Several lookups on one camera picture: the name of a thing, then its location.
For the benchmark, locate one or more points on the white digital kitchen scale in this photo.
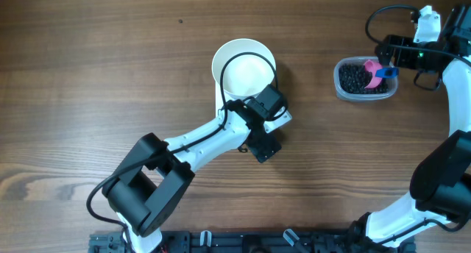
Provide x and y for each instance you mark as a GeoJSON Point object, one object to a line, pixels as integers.
{"type": "Point", "coordinates": [221, 98]}

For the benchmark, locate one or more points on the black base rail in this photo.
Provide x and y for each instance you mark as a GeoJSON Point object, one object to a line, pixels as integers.
{"type": "Point", "coordinates": [316, 241]}

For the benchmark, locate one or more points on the black beans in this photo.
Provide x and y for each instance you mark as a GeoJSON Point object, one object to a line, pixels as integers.
{"type": "Point", "coordinates": [354, 78]}

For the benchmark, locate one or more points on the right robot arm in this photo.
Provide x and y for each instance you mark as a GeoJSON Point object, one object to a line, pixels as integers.
{"type": "Point", "coordinates": [439, 191]}

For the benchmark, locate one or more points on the white bowl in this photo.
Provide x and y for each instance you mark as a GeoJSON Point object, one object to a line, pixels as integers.
{"type": "Point", "coordinates": [246, 75]}

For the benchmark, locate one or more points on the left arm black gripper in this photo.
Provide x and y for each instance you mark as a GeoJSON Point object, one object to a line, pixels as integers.
{"type": "Point", "coordinates": [260, 149]}

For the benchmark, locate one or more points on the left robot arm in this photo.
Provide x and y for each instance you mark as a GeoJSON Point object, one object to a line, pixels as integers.
{"type": "Point", "coordinates": [149, 183]}

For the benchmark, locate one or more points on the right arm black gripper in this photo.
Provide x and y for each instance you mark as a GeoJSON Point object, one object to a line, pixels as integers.
{"type": "Point", "coordinates": [402, 60]}

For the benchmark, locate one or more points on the arm white wrist camera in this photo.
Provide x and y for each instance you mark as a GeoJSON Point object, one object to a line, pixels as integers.
{"type": "Point", "coordinates": [271, 126]}
{"type": "Point", "coordinates": [427, 24]}

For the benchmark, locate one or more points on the pink scoop with blue handle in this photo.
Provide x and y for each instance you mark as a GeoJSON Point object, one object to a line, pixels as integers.
{"type": "Point", "coordinates": [379, 73]}

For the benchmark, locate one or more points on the clear plastic container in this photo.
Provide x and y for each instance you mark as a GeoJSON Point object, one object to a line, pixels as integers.
{"type": "Point", "coordinates": [343, 95]}

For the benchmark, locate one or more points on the left arm white wrist camera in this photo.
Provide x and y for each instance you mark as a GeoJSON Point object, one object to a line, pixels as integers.
{"type": "Point", "coordinates": [271, 126]}

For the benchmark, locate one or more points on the right arm white wrist camera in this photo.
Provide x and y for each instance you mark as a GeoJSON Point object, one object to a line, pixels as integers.
{"type": "Point", "coordinates": [427, 24]}

